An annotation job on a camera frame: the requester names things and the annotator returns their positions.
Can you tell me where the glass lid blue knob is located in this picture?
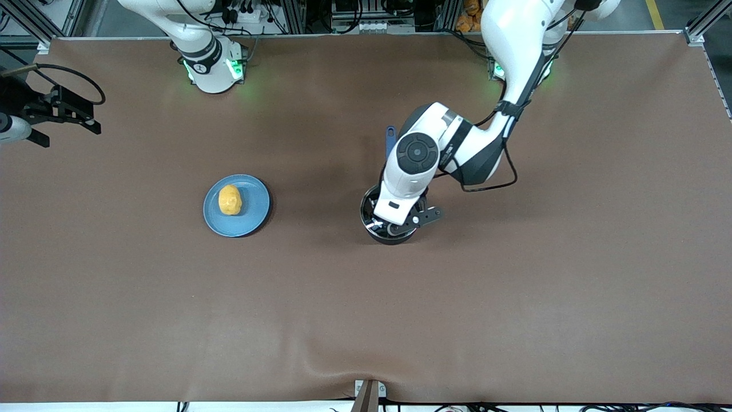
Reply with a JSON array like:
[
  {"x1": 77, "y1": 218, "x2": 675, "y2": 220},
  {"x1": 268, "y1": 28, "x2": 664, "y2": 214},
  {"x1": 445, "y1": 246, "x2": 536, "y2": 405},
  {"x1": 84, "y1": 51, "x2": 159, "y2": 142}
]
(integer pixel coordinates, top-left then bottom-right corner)
[{"x1": 361, "y1": 183, "x2": 424, "y2": 239}]

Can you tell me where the yellow potato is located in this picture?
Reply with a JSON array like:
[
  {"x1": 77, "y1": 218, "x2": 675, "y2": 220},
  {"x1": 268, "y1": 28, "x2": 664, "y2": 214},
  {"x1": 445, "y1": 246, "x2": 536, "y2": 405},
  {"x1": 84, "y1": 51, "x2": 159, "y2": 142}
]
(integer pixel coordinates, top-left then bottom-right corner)
[{"x1": 218, "y1": 184, "x2": 244, "y2": 216}]

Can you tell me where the brown table cover mat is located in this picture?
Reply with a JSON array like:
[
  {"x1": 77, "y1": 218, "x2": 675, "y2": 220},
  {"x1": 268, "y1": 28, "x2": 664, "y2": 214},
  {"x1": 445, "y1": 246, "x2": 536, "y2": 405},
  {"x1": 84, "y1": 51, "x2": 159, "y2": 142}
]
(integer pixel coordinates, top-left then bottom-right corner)
[{"x1": 0, "y1": 33, "x2": 732, "y2": 404}]

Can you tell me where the blue round plate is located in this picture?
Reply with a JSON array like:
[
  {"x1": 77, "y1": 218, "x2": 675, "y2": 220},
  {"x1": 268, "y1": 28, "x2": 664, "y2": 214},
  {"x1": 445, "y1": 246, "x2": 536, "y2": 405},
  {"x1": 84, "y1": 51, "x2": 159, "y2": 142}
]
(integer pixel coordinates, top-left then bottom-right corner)
[{"x1": 203, "y1": 174, "x2": 271, "y2": 237}]

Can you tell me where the white power strip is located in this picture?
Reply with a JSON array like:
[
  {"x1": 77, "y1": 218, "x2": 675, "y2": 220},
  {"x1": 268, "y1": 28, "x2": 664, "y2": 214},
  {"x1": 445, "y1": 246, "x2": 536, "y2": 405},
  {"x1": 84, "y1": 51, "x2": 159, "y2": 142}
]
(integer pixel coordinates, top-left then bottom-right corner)
[{"x1": 220, "y1": 0, "x2": 269, "y2": 25}]

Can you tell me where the pile of orange objects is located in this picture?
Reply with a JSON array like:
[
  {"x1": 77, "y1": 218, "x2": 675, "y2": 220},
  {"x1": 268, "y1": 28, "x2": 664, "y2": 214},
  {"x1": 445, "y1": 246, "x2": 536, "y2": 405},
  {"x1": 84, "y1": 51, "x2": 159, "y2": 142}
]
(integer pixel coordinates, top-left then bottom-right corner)
[{"x1": 456, "y1": 0, "x2": 484, "y2": 33}]

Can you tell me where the black pot blue handle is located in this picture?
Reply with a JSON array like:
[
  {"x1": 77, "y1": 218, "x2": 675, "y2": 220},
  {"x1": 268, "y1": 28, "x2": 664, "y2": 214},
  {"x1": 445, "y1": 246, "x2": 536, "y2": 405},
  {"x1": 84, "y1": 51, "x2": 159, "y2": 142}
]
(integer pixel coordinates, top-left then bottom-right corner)
[{"x1": 360, "y1": 126, "x2": 424, "y2": 245}]

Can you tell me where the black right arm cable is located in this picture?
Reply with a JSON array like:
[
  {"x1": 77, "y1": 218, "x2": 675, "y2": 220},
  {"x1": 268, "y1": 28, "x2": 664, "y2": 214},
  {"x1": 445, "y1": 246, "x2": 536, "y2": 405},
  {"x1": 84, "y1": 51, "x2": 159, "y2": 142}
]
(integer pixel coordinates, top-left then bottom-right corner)
[{"x1": 0, "y1": 63, "x2": 106, "y2": 106}]

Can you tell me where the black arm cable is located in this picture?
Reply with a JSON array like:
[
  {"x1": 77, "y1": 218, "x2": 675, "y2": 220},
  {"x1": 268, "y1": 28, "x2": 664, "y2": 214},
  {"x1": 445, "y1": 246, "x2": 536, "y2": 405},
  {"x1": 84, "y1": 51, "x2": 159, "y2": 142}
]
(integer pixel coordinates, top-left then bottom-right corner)
[
  {"x1": 440, "y1": 0, "x2": 587, "y2": 193},
  {"x1": 0, "y1": 63, "x2": 106, "y2": 106}
]

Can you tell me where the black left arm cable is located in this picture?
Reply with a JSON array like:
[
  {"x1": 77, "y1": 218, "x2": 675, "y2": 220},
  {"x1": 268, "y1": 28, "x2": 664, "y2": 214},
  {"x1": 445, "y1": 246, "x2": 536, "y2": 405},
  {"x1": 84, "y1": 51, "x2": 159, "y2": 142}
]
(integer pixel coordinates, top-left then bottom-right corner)
[{"x1": 440, "y1": 0, "x2": 587, "y2": 193}]

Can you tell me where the metal table edge bracket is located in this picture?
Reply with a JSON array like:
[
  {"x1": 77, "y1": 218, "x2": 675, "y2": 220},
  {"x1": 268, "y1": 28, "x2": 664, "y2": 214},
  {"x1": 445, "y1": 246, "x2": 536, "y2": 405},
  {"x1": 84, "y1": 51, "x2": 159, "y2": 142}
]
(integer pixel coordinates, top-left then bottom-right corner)
[{"x1": 353, "y1": 379, "x2": 387, "y2": 412}]

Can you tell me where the aluminium frame post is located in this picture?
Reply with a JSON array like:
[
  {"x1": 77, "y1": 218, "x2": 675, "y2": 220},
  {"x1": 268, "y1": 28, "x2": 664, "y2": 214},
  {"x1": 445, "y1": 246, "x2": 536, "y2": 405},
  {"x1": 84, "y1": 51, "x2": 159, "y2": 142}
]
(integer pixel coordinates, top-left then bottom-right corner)
[
  {"x1": 284, "y1": 0, "x2": 307, "y2": 34},
  {"x1": 436, "y1": 0, "x2": 461, "y2": 32},
  {"x1": 683, "y1": 0, "x2": 732, "y2": 45}
]

